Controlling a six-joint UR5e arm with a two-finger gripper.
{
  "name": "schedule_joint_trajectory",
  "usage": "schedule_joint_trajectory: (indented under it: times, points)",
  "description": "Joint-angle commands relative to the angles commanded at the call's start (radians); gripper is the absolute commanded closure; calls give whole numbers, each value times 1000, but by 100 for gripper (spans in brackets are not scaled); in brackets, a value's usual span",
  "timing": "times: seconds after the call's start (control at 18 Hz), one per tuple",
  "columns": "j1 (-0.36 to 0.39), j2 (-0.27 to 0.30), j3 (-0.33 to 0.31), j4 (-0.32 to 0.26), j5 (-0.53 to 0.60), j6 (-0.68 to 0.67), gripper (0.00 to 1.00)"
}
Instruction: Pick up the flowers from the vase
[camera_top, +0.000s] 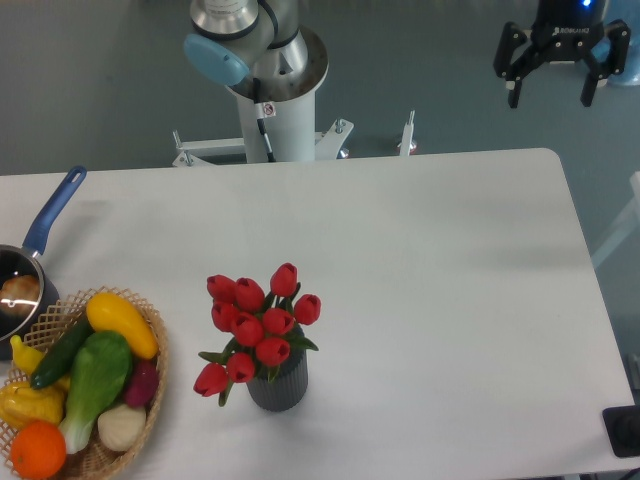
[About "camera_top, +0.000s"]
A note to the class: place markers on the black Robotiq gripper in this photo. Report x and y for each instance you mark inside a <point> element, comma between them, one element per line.
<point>563,30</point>

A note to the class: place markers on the red tulip bouquet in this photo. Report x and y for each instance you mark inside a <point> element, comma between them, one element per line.
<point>265,325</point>

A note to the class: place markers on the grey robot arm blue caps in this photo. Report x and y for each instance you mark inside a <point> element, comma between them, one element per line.
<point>231,37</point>

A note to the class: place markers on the dark grey ribbed vase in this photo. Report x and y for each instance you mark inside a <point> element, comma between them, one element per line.
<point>287,389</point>

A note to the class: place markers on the black device at table edge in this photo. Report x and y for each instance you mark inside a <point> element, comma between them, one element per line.
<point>622,426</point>

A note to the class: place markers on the yellow squash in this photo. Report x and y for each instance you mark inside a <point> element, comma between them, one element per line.
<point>107,311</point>

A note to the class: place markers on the purple red onion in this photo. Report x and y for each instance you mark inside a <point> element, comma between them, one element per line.
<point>142,386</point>

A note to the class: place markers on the green bok choy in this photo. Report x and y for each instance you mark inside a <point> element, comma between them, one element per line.
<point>98,374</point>

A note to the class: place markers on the white garlic bulb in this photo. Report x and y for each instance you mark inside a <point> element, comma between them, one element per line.
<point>119,427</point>

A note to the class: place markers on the brown bread roll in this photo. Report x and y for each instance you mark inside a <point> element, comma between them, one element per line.
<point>20,295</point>

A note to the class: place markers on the green cucumber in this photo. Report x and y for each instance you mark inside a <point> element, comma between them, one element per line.
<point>58,361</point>

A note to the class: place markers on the yellow banana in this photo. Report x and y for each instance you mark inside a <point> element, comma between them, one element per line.
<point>25,359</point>

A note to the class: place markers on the yellow bell pepper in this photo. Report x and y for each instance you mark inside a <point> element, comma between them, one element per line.
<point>22,405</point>

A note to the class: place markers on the orange fruit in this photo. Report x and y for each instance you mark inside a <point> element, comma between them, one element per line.
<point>38,451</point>

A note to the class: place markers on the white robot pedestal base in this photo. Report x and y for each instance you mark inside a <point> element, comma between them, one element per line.
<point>276,104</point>

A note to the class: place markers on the blue handled saucepan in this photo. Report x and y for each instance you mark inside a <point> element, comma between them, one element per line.
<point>25,260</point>

